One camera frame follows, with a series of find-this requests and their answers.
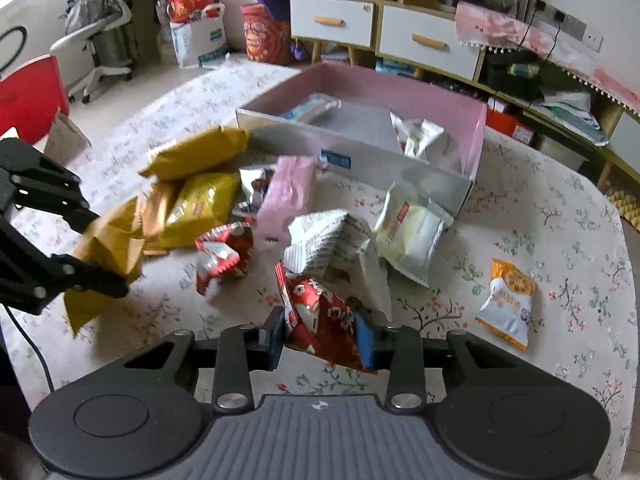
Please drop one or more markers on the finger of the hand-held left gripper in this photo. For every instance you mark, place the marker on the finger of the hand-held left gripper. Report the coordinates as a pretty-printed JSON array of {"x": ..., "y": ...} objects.
[
  {"x": 95, "y": 277},
  {"x": 45, "y": 190}
]

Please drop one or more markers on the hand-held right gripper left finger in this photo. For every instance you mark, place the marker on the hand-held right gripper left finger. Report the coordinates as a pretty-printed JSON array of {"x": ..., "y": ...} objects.
[{"x": 274, "y": 342}]

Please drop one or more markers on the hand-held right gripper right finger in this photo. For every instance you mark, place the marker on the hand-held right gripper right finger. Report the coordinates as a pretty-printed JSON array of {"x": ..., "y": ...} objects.
[{"x": 365, "y": 345}]

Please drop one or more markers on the mustard yellow snack packet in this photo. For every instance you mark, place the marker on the mustard yellow snack packet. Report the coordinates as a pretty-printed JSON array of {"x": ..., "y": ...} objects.
[{"x": 110, "y": 240}]

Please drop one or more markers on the cream white snack packet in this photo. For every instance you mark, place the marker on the cream white snack packet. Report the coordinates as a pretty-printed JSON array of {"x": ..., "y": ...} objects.
[{"x": 410, "y": 232}]

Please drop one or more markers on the yellow waffle snack packet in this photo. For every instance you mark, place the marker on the yellow waffle snack packet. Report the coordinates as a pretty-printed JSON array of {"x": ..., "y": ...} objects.
[{"x": 195, "y": 152}]

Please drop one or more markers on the pink-lined cardboard box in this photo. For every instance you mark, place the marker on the pink-lined cardboard box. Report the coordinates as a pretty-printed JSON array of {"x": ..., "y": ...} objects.
[{"x": 380, "y": 95}]

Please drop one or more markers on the clear plastic snack wrapper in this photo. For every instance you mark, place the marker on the clear plastic snack wrapper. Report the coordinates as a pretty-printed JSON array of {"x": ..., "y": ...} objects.
[{"x": 375, "y": 280}]

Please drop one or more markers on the orange brown slim snack packet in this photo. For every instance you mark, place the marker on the orange brown slim snack packet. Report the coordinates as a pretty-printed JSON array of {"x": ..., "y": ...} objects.
[{"x": 157, "y": 215}]

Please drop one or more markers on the red chair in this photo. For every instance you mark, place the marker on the red chair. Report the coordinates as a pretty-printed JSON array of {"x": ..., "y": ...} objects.
[{"x": 27, "y": 100}]

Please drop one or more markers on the red and silver snack packet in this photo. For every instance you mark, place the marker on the red and silver snack packet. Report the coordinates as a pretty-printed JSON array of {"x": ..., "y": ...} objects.
[{"x": 222, "y": 255}]

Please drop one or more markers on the white text-printed snack packet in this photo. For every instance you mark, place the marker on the white text-printed snack packet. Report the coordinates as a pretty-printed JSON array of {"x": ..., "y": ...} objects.
[{"x": 322, "y": 240}]

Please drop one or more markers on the bright yellow patterned snack packet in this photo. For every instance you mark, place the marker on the bright yellow patterned snack packet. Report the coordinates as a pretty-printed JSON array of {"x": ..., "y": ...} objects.
[{"x": 200, "y": 210}]

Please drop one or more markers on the pink snack packet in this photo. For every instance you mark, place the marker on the pink snack packet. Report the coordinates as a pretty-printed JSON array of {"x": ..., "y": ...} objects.
[{"x": 285, "y": 195}]

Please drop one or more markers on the orange and white snack packet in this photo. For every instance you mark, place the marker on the orange and white snack packet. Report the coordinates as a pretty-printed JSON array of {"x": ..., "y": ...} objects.
[{"x": 510, "y": 300}]

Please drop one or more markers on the silver foil snack packet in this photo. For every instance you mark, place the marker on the silver foil snack packet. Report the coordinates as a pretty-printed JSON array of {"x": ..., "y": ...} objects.
[{"x": 252, "y": 182}]

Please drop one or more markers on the white office chair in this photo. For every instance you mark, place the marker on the white office chair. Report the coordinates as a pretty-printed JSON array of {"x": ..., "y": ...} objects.
[{"x": 95, "y": 35}]

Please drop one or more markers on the white shopping bag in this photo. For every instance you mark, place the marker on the white shopping bag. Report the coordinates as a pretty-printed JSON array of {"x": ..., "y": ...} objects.
[{"x": 200, "y": 40}]

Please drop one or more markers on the floral printed cloth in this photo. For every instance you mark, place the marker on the floral printed cloth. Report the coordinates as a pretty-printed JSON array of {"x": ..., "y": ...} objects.
[{"x": 525, "y": 200}]

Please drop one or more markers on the white green-printed snack packet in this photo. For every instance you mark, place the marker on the white green-printed snack packet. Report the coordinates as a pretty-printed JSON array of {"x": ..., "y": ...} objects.
[{"x": 417, "y": 135}]

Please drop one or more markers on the light blue snack packet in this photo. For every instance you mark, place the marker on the light blue snack packet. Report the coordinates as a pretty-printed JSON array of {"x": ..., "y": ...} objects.
[{"x": 310, "y": 107}]

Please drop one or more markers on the red storage box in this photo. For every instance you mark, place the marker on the red storage box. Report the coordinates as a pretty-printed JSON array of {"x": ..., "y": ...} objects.
[{"x": 510, "y": 127}]

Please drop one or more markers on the red round printed bag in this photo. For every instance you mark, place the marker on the red round printed bag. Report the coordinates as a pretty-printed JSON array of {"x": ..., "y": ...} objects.
[{"x": 262, "y": 35}]

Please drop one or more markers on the yellow egg tray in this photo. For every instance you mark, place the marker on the yellow egg tray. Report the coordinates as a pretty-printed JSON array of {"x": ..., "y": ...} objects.
[{"x": 625, "y": 205}]

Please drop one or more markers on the wide white drawer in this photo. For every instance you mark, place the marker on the wide white drawer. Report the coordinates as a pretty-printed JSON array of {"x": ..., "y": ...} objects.
[{"x": 430, "y": 42}]

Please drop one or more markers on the white plastic bags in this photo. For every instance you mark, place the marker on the white plastic bags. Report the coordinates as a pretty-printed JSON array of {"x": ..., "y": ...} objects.
[{"x": 570, "y": 110}]

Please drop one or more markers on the small white drawer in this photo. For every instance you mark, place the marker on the small white drawer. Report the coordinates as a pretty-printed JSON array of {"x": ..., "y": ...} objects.
[{"x": 332, "y": 20}]

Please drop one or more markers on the low wooden cabinet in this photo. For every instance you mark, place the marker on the low wooden cabinet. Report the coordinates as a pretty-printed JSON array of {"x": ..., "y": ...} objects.
[{"x": 620, "y": 135}]

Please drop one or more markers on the pink floral cover cloth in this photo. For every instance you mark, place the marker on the pink floral cover cloth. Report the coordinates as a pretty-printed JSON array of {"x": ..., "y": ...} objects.
[{"x": 500, "y": 27}]

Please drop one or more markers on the grey wall socket panel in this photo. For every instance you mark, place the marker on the grey wall socket panel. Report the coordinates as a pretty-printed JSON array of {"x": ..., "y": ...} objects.
[{"x": 570, "y": 22}]

